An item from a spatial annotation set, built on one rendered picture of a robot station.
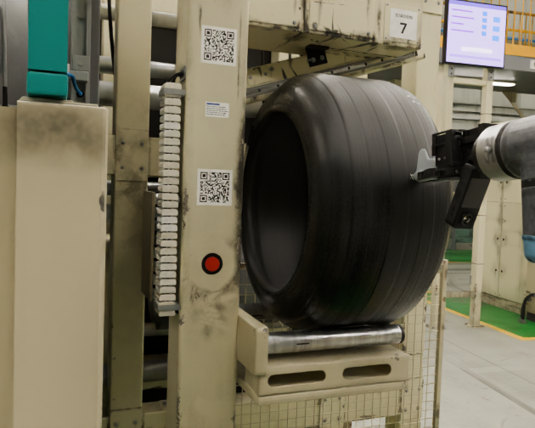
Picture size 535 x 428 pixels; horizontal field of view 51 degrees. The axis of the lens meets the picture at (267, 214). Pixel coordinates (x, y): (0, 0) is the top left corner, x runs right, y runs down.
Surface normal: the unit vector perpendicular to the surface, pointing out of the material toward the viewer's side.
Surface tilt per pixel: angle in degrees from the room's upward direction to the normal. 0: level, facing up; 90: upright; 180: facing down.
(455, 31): 90
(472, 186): 112
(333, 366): 90
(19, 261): 90
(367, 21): 90
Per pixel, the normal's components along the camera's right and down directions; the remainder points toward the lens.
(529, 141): -0.93, -0.04
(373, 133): 0.33, -0.44
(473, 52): 0.26, 0.06
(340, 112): 0.04, -0.56
